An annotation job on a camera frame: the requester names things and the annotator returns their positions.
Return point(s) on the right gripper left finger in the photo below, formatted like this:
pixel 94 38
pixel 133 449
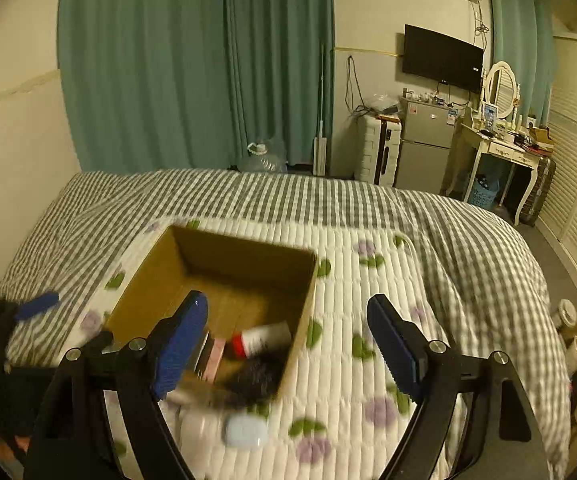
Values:
pixel 72 437

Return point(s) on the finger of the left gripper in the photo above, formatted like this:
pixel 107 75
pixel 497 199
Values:
pixel 37 306

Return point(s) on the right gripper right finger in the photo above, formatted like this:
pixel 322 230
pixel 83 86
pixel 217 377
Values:
pixel 501 438

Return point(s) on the white handheld device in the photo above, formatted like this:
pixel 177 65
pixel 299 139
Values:
pixel 200 407

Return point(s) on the light blue earbuds case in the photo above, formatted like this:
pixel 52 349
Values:
pixel 246 431

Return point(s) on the white bottle red cap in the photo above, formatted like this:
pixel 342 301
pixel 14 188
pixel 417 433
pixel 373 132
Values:
pixel 261 339

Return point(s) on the pink item in box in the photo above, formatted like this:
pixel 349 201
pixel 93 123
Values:
pixel 206 357

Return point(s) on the grey checkered bedspread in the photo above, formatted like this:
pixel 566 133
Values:
pixel 485 287

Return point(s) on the white quilted floral mat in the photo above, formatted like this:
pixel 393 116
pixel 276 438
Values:
pixel 343 415

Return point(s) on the open cardboard box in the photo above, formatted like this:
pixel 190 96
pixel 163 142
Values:
pixel 247 284

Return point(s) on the blue plastic basket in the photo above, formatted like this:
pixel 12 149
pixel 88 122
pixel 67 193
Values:
pixel 484 192

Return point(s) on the green curtain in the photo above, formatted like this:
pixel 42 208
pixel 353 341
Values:
pixel 522 33
pixel 155 84

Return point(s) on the clear water jug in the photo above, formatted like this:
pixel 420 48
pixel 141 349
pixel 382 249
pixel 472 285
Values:
pixel 266 157

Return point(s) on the white dressing table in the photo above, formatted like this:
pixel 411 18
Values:
pixel 472 152

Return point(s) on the small silver refrigerator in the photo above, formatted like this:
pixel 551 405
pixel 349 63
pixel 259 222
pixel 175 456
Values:
pixel 426 139

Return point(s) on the white suitcase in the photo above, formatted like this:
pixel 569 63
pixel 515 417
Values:
pixel 379 140

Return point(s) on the oval white mirror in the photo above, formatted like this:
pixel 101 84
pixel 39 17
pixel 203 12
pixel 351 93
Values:
pixel 500 88

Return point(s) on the green right curtain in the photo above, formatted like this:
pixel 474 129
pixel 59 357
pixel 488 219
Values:
pixel 522 33

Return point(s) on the black wall television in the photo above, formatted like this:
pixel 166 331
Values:
pixel 442 58

